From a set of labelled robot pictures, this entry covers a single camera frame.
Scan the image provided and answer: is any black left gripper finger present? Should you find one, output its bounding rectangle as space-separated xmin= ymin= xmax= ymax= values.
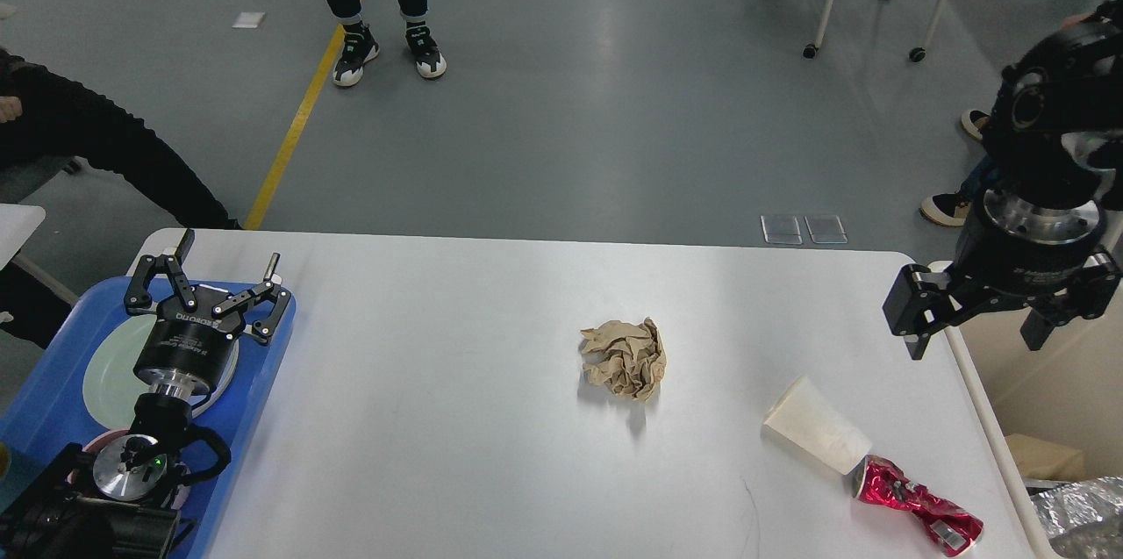
xmin=211 ymin=253 xmax=296 ymax=347
xmin=124 ymin=230 xmax=201 ymax=317

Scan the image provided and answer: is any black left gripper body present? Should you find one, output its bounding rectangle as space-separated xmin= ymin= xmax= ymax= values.
xmin=133 ymin=306 xmax=240 ymax=398

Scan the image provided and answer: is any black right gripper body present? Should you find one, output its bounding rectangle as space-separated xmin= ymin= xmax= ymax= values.
xmin=952 ymin=190 xmax=1106 ymax=306

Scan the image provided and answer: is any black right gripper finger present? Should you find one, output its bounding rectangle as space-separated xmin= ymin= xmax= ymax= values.
xmin=1021 ymin=250 xmax=1120 ymax=351
xmin=883 ymin=264 xmax=1010 ymax=361

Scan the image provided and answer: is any green plate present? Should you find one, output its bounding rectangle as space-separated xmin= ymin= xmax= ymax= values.
xmin=82 ymin=313 xmax=240 ymax=436

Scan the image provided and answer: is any pink mug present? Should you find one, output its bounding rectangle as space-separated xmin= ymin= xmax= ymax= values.
xmin=82 ymin=428 xmax=129 ymax=455

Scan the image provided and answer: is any white paper cup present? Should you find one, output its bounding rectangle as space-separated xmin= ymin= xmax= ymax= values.
xmin=763 ymin=375 xmax=873 ymax=475

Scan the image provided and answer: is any brown paper bag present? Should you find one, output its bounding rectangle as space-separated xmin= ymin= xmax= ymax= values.
xmin=1005 ymin=434 xmax=1089 ymax=482

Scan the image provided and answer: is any red foil wrapper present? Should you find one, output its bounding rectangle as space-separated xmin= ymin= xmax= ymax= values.
xmin=853 ymin=455 xmax=984 ymax=556

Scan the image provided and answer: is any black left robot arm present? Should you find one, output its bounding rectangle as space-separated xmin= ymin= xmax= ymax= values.
xmin=3 ymin=230 xmax=296 ymax=558

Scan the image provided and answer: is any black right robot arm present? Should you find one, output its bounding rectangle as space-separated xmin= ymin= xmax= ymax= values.
xmin=883 ymin=22 xmax=1122 ymax=360

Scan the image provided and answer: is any pink plate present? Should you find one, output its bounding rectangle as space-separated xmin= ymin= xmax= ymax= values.
xmin=191 ymin=343 xmax=240 ymax=418

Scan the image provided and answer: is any person in blue jeans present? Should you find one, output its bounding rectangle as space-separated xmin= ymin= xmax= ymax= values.
xmin=919 ymin=0 xmax=1123 ymax=228

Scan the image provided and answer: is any beige plastic bin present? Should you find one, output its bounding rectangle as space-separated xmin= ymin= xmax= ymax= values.
xmin=928 ymin=259 xmax=1123 ymax=559

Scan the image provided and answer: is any floor socket plate right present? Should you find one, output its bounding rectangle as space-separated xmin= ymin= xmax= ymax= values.
xmin=804 ymin=216 xmax=848 ymax=246

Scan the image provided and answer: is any floor socket plate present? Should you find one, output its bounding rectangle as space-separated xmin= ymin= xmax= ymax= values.
xmin=804 ymin=216 xmax=848 ymax=246
xmin=761 ymin=214 xmax=803 ymax=246

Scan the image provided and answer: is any blue plastic tray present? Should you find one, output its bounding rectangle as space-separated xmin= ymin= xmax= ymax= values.
xmin=1 ymin=276 xmax=296 ymax=558

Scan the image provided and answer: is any floor socket plate left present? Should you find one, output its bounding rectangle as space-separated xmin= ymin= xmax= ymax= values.
xmin=761 ymin=214 xmax=803 ymax=246

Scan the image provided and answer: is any seated person in black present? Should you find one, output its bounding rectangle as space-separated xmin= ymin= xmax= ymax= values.
xmin=0 ymin=46 xmax=241 ymax=349

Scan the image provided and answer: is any crumpled brown paper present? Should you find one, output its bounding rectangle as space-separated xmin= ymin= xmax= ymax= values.
xmin=579 ymin=318 xmax=667 ymax=403

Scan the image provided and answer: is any white paper on floor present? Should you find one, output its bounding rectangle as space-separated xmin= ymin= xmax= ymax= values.
xmin=232 ymin=11 xmax=266 ymax=30

